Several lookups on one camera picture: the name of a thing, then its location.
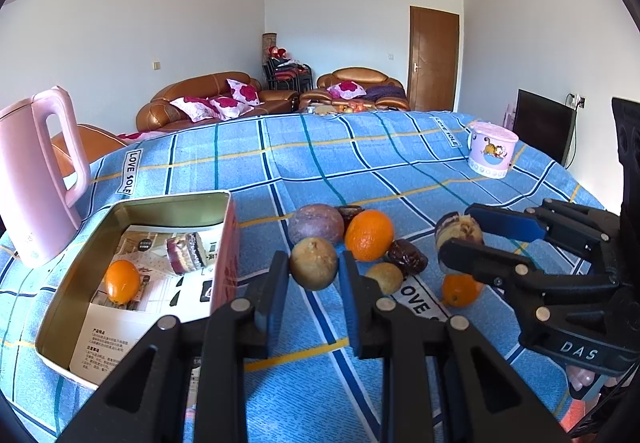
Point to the brown leather armchair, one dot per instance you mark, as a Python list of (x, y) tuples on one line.
[(357, 74)]

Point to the cluttered coffee table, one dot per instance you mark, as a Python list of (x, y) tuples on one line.
[(340, 108)]

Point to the pink tin box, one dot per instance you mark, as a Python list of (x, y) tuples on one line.
[(227, 248)]

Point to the purple passion fruit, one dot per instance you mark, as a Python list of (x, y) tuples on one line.
[(315, 223)]

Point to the black television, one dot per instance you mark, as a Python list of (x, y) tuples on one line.
[(540, 125)]

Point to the orange leather seat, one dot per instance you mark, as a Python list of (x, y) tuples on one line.
[(92, 143)]

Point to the white red floral pillow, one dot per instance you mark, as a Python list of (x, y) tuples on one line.
[(231, 107), (195, 109), (137, 136), (244, 92), (346, 89)]

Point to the brown wooden door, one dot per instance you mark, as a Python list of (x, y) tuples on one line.
[(432, 58)]

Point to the long brown leather sofa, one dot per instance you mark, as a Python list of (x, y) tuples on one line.
[(165, 115)]

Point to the person's right hand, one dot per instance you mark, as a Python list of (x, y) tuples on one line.
[(582, 379)]

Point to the blue plaid tablecloth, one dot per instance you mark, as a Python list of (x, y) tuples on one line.
[(350, 163)]

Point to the stack of dark chairs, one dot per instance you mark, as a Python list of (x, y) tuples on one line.
[(290, 75)]

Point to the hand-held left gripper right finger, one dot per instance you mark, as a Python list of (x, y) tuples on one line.
[(350, 305)]

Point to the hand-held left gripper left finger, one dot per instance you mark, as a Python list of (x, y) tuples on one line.
[(272, 295)]

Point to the large orange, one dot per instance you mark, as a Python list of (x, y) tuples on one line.
[(369, 235)]

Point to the dark red date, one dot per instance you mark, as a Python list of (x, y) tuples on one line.
[(407, 257), (349, 214)]

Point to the printed paper leaflet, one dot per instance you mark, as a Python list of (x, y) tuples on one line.
[(150, 328)]

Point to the purple blanket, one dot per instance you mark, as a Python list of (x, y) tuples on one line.
[(385, 91)]

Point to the small brown round fruit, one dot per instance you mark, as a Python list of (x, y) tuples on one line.
[(386, 278)]

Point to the wall socket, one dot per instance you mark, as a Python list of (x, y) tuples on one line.
[(580, 101)]

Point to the red stuffed toy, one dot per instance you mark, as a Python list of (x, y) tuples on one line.
[(276, 52)]

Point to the small orange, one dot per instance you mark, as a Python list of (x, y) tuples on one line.
[(122, 280), (460, 294)]

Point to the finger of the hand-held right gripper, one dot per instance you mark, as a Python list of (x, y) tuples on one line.
[(505, 223), (480, 258)]

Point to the pink cartoon bucket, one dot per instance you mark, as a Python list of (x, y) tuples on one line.
[(492, 148)]

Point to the tall patterned vase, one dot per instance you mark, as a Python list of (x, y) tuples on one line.
[(268, 45)]

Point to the pink electric kettle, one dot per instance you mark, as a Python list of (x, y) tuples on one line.
[(30, 173)]

